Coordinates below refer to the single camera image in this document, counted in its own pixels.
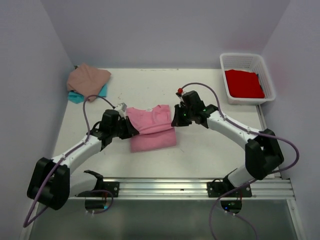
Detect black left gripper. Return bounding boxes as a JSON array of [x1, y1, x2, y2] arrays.
[[110, 115, 139, 140]]

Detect pink polo shirt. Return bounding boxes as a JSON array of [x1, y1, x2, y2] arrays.
[[126, 104, 177, 153]]

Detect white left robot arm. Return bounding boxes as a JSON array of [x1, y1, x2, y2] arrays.
[[27, 103, 139, 210]]

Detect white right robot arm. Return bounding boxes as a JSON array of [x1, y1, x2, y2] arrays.
[[171, 88, 284, 197]]

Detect teal folded shirt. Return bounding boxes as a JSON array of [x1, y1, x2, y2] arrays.
[[67, 84, 108, 104]]

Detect beige folded shirt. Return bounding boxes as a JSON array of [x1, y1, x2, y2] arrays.
[[66, 63, 112, 102]]

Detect red folded shirt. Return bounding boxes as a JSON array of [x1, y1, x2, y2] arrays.
[[224, 69, 265, 99]]

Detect dark blue garment in basket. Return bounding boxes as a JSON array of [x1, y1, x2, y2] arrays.
[[256, 73, 265, 94]]

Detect white plastic basket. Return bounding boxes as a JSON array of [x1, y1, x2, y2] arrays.
[[219, 53, 276, 105]]

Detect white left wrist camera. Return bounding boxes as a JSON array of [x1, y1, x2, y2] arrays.
[[114, 102, 127, 118]]

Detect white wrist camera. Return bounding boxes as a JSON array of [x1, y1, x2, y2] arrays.
[[175, 88, 185, 98], [114, 102, 127, 118]]

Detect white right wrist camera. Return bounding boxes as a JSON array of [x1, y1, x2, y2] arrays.
[[175, 88, 185, 98]]

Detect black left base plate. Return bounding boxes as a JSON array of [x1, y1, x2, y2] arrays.
[[75, 181, 120, 198]]

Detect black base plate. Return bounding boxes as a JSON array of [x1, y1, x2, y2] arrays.
[[206, 178, 253, 198], [75, 181, 120, 198]]

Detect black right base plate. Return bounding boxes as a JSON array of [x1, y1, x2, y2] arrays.
[[206, 178, 253, 198]]

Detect aluminium mounting rail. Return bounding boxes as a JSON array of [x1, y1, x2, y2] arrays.
[[31, 177, 296, 200]]

